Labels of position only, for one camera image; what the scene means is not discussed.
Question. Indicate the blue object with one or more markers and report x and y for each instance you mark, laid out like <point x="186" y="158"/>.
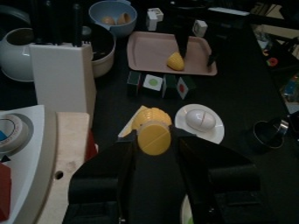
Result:
<point x="292" y="87"/>

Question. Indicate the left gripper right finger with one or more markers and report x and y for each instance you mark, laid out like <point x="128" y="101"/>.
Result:
<point x="226" y="186"/>

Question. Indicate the tan toy egg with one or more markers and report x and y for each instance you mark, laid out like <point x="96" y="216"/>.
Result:
<point x="109" y="20"/>

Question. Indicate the white knife block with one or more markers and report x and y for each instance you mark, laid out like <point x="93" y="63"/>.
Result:
<point x="62" y="81"/>

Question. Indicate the small red green object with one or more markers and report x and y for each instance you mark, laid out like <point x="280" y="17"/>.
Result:
<point x="273" y="61"/>

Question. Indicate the light blue bowl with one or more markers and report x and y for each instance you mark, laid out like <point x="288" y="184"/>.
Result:
<point x="113" y="8"/>

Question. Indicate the dark green toy block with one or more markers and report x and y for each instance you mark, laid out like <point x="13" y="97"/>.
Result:
<point x="134" y="83"/>

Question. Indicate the pale yellow toy wedge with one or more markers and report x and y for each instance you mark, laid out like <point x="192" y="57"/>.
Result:
<point x="128" y="128"/>

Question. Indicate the yellow toy corn pointed half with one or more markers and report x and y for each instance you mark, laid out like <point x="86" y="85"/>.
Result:
<point x="176" y="61"/>

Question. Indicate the toy block green dot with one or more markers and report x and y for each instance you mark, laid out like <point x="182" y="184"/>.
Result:
<point x="153" y="82"/>

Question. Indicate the beige toy pot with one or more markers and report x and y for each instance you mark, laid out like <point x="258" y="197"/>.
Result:
<point x="104" y="65"/>

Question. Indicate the white rounded dish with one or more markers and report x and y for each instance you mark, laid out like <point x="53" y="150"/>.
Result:
<point x="185" y="211"/>

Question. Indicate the red toy box cream top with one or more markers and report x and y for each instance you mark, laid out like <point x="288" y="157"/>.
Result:
<point x="66" y="163"/>

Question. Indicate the white round plate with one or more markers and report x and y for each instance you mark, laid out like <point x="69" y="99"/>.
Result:
<point x="213" y="135"/>

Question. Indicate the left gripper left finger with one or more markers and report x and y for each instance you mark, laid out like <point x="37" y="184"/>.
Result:
<point x="101" y="186"/>

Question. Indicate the white tape roll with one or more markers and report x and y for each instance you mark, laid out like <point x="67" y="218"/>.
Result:
<point x="14" y="132"/>

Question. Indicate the pink tray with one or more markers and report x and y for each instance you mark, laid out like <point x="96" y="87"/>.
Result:
<point x="152" y="51"/>

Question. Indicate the toy block red dot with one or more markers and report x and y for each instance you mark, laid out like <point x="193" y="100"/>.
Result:
<point x="184" y="88"/>

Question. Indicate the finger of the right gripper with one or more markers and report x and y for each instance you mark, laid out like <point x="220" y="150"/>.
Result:
<point x="213" y="55"/>
<point x="182" y="42"/>

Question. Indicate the white toy egg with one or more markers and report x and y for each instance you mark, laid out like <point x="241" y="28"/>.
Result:
<point x="201" y="120"/>

